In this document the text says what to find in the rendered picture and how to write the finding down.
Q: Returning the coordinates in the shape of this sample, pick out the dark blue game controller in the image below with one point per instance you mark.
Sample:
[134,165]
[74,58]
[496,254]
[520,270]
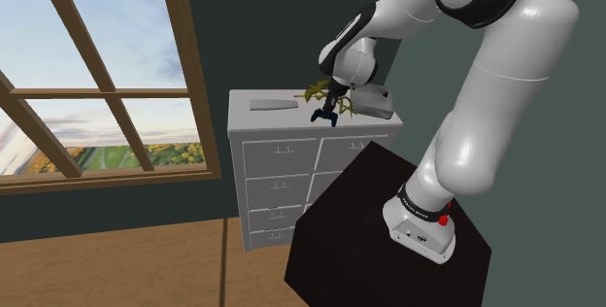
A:
[324,117]

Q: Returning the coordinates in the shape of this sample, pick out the wooden framed window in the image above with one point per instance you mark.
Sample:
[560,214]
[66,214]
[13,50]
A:
[102,83]

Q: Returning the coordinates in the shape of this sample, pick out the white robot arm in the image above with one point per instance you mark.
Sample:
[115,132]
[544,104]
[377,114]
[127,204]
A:
[497,107]

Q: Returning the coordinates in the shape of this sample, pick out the yellow green twig plant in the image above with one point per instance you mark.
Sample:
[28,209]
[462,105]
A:
[316,92]

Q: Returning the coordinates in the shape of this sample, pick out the white chest of drawers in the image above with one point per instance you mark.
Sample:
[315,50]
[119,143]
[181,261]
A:
[279,154]

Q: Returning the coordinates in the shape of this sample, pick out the black robot stand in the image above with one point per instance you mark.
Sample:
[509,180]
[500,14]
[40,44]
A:
[378,249]

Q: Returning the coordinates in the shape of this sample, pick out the flat grey tablet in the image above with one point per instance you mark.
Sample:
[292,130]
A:
[272,104]

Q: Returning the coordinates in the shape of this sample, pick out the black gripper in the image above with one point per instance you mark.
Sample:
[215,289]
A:
[333,94]

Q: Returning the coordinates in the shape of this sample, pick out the grey tilted box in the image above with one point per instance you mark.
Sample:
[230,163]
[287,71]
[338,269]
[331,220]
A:
[374,102]

